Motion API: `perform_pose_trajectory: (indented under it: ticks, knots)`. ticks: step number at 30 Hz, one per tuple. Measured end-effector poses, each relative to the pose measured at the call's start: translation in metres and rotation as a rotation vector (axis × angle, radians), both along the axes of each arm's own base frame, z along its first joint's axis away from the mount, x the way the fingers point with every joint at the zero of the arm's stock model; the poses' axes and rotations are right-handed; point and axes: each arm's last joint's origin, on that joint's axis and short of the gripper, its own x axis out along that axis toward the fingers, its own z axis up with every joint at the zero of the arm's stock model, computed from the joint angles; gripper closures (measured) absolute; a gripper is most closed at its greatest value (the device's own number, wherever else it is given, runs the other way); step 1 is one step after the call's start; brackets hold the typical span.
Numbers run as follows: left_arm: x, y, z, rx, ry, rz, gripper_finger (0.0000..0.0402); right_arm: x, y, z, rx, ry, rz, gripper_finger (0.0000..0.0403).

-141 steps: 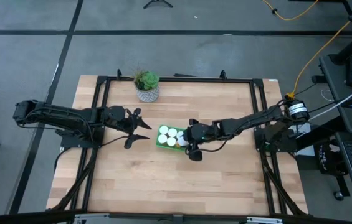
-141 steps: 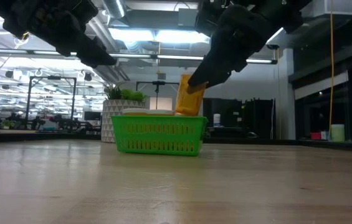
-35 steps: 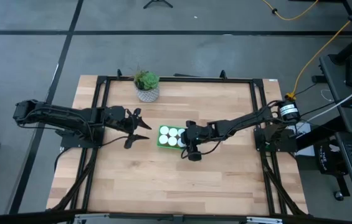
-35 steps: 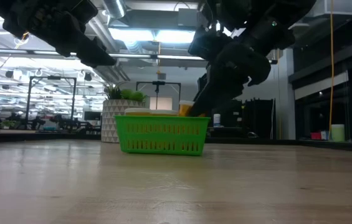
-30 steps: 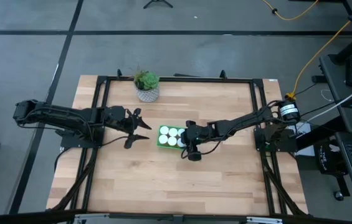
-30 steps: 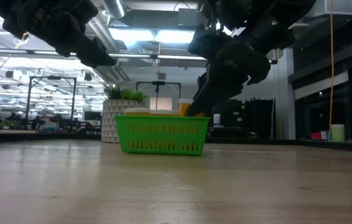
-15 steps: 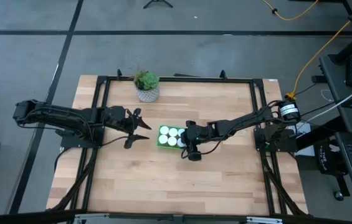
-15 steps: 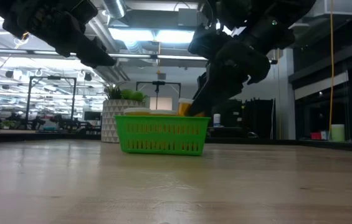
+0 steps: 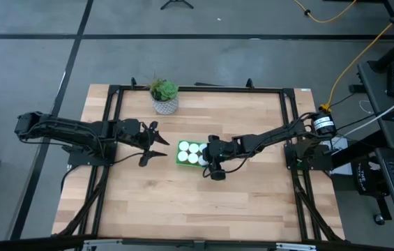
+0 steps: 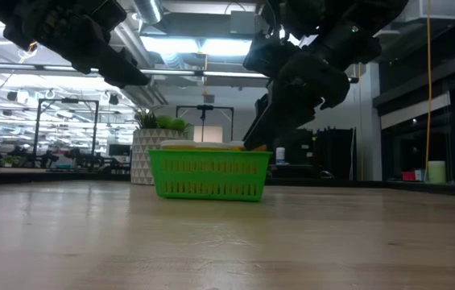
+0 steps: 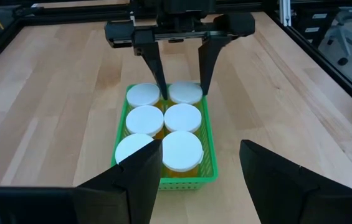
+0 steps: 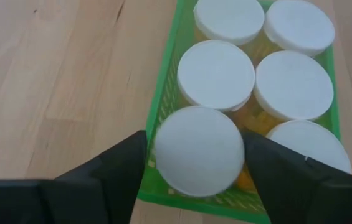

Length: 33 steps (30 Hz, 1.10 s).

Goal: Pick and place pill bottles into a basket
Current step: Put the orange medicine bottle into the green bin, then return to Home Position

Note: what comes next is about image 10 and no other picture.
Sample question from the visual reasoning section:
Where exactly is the black stand frame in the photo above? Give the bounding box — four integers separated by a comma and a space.
32, 97, 101, 168

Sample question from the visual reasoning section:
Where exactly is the long yellow power cable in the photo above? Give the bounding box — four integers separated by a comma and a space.
423, 0, 433, 172

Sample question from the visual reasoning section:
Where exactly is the small green plant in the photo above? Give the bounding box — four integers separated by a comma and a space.
0, 155, 23, 168

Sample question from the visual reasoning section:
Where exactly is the pale green cylinder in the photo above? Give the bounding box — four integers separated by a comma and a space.
427, 160, 447, 184

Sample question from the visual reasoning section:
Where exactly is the ceiling light panel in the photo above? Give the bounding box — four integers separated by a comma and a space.
140, 35, 253, 57

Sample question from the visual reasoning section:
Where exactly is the succulent in patterned white pot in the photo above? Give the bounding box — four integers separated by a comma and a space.
130, 108, 191, 186

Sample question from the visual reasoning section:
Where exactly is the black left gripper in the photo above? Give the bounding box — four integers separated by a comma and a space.
3, 0, 151, 89

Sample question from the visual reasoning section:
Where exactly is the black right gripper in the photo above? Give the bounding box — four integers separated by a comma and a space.
242, 37, 351, 152

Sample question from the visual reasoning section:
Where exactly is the black gantry camera stand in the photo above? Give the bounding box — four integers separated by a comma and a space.
175, 104, 235, 143

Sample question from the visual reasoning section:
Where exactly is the green plastic basket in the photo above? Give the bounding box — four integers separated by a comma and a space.
147, 148, 273, 203

